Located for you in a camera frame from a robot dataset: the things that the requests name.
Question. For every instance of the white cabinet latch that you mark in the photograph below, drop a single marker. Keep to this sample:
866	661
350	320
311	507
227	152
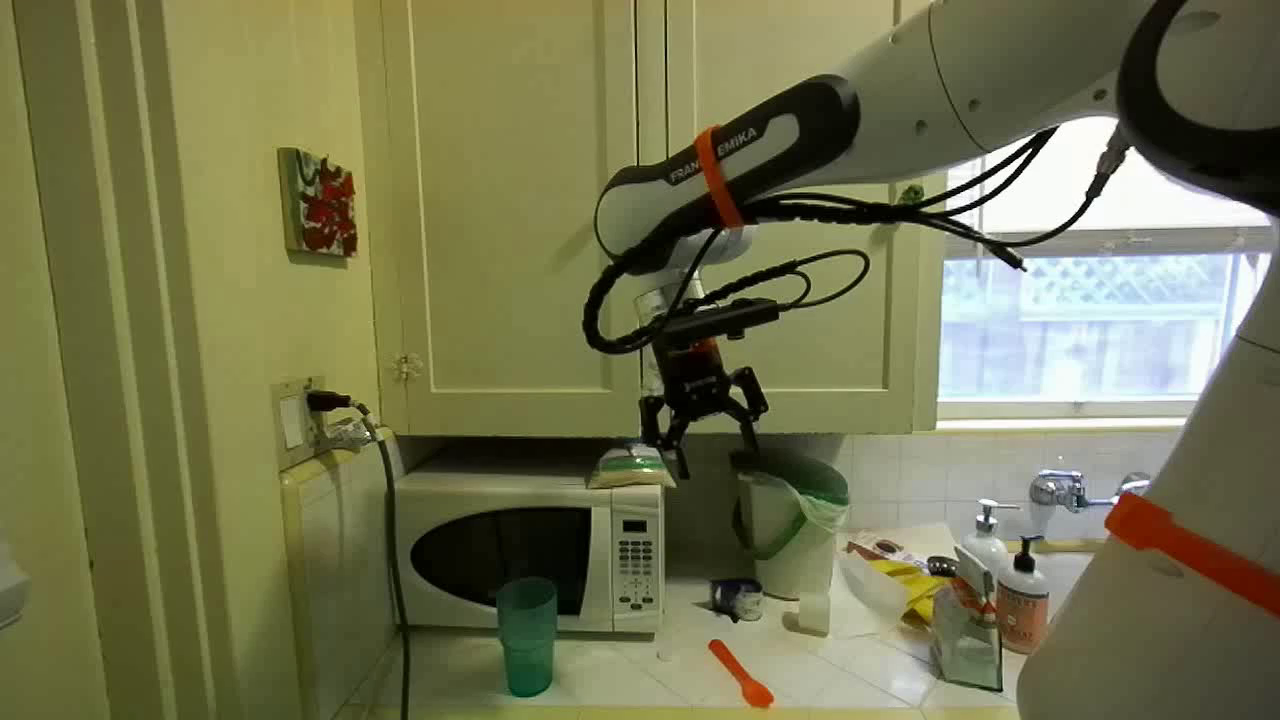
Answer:
404	367

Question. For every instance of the yellow cloth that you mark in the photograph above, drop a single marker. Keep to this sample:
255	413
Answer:
919	595

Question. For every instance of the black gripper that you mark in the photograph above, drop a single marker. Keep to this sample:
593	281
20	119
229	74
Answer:
696	378

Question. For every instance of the green yellow sponge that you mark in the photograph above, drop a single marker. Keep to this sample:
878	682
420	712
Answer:
633	469

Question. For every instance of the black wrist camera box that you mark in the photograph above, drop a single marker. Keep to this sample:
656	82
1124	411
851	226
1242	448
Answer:
712	325

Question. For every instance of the white plug adapter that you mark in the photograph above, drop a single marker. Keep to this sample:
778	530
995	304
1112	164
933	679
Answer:
350	431

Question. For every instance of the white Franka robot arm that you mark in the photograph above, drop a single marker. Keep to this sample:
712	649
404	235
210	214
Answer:
933	82

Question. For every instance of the cream wall power outlet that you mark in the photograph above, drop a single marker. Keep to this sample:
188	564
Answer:
288	425

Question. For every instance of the red floral wall picture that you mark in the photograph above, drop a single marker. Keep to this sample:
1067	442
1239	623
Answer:
321	202

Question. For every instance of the cream wall cabinet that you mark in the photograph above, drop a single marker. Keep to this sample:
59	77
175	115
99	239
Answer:
505	202

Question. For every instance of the chrome faucet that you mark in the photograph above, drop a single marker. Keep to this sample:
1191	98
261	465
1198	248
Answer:
1061	489

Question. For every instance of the orange marker pen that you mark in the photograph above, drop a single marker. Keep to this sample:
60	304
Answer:
741	673

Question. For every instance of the cream door frame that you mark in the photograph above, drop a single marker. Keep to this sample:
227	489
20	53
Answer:
121	332

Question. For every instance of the white pump soap bottle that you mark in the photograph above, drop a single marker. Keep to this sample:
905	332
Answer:
985	540

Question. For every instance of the white spray bottle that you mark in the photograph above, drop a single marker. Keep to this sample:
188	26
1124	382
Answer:
1024	605

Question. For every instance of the white microwave oven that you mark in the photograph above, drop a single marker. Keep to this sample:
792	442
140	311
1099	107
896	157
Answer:
523	532

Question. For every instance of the coffee bag with orange label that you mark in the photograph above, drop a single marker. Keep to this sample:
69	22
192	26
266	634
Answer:
965	634

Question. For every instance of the green plastic cup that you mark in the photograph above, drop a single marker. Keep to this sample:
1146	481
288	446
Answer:
526	641

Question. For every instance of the kitchen window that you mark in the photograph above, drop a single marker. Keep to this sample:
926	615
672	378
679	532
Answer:
1067	320

